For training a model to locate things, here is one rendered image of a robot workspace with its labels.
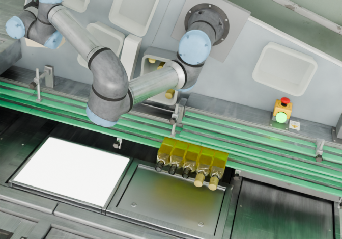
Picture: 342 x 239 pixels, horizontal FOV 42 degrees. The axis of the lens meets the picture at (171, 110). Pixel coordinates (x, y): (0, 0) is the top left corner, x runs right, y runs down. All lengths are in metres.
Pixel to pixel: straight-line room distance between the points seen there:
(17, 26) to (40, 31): 0.09
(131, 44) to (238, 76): 0.49
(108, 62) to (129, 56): 0.57
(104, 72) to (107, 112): 0.14
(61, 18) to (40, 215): 0.78
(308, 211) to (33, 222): 1.15
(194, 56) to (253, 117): 0.44
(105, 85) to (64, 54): 0.81
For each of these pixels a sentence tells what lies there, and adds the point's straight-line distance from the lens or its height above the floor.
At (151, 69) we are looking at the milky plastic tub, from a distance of 2.01.
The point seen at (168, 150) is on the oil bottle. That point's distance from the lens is 1.88.
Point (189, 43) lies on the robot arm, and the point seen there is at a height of 0.99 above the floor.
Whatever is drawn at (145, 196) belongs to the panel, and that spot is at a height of 1.18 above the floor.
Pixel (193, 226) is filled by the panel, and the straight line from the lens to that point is 1.81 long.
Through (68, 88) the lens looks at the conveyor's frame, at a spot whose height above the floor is 0.83.
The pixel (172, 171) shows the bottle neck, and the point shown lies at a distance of 1.83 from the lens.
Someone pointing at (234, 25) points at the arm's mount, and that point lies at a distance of 1.84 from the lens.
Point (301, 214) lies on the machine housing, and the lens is 2.04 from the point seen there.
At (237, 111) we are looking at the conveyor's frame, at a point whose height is 0.82.
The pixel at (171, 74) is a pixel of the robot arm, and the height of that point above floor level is 1.04.
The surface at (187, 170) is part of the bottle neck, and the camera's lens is 1.81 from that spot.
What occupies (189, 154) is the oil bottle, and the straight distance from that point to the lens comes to 1.87.
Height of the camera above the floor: 2.46
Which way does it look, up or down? 54 degrees down
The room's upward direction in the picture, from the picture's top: 153 degrees counter-clockwise
